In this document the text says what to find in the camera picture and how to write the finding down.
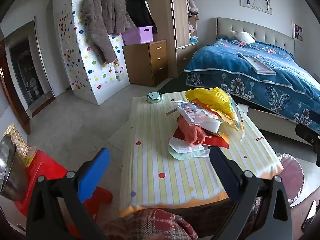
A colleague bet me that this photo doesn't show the red plaid pants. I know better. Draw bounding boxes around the red plaid pants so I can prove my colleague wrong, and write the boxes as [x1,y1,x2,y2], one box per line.
[100,196,263,240]

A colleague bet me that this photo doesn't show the purple plastic basket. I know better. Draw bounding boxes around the purple plastic basket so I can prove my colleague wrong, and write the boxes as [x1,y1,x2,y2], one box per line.
[122,26,153,46]

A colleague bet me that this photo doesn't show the clear plastic wrapper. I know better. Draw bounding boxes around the clear plastic wrapper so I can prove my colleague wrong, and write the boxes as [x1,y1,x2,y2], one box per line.
[220,100,247,140]

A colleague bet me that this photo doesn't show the yellow plastic net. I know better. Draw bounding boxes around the yellow plastic net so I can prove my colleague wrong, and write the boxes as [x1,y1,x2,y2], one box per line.
[185,87,237,120]

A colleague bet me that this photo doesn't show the white plush pillow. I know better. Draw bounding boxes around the white plush pillow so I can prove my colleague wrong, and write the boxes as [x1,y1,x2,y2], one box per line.
[231,30,257,43]

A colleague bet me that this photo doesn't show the white toilet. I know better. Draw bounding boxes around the white toilet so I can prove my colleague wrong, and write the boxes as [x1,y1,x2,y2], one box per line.
[28,78,40,98]

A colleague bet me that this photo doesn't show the round silver tin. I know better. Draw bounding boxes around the round silver tin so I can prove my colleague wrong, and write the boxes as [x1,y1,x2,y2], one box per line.
[146,92,163,103]

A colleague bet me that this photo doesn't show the light green insole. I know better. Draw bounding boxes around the light green insole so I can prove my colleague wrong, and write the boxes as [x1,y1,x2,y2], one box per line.
[167,145,213,160]

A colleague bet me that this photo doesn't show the red plastic stool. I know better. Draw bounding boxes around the red plastic stool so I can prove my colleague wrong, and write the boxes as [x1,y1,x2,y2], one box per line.
[11,149,113,238]

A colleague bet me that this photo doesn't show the folded grey cloth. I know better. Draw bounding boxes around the folded grey cloth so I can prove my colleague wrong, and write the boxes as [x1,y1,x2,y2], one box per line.
[238,52,277,75]

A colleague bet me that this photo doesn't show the brown quilted jacket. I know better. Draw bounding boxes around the brown quilted jacket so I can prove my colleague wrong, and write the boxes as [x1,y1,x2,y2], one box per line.
[80,0,137,64]

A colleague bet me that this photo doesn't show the black coat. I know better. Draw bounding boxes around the black coat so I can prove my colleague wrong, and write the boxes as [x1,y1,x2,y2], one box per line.
[126,0,158,34]

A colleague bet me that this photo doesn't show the metal bowl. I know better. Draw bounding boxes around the metal bowl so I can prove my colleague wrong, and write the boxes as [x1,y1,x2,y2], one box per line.
[0,133,28,201]

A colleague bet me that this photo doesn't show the orange knitted cloth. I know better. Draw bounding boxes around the orange knitted cloth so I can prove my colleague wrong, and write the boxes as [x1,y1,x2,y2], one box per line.
[177,115,207,146]

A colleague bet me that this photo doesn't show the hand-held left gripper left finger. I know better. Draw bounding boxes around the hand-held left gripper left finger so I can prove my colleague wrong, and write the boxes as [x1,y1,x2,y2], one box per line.
[26,148,111,240]

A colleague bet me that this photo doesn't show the small wall photo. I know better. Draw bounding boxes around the small wall photo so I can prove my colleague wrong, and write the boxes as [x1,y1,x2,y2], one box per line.
[292,21,304,42]

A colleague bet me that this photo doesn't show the white insole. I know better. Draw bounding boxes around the white insole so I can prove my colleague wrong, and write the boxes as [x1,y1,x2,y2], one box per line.
[168,136,210,154]

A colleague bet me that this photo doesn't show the wooden drawer cabinet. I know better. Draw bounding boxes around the wooden drawer cabinet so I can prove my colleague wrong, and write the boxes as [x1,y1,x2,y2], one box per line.
[122,40,168,87]

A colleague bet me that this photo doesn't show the striped polka-dot tablecloth table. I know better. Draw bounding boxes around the striped polka-dot tablecloth table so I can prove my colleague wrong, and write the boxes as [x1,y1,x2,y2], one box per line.
[119,90,284,217]

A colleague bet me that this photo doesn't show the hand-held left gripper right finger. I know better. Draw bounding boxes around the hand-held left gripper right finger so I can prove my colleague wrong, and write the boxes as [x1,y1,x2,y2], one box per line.
[209,145,293,240]

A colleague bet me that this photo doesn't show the gold patterned box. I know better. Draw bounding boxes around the gold patterned box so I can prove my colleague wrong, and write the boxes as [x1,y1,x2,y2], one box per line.
[2,124,37,167]

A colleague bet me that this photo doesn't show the white polka dot cabinet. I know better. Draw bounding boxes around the white polka dot cabinet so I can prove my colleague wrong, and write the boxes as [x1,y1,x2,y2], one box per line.
[57,0,130,106]

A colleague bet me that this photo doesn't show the wooden wardrobe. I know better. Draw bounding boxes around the wooden wardrobe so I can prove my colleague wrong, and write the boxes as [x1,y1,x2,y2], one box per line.
[132,0,200,79]

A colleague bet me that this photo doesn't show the blue floral blanket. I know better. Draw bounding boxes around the blue floral blanket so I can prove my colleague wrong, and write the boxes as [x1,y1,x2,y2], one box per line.
[184,37,320,134]

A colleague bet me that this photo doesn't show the red packet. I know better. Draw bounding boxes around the red packet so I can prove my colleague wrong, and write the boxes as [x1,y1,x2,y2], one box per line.
[172,129,230,150]

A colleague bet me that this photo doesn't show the cartoon printed packet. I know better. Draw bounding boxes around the cartoon printed packet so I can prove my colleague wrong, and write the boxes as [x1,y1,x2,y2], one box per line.
[175,100,220,127]

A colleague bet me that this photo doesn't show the beige upholstered bed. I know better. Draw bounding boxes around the beige upholstered bed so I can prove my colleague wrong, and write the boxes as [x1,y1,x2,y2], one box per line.
[184,17,320,153]

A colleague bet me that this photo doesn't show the pink hanging clothes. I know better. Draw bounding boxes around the pink hanging clothes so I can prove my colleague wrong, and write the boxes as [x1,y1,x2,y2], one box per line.
[184,0,199,18]

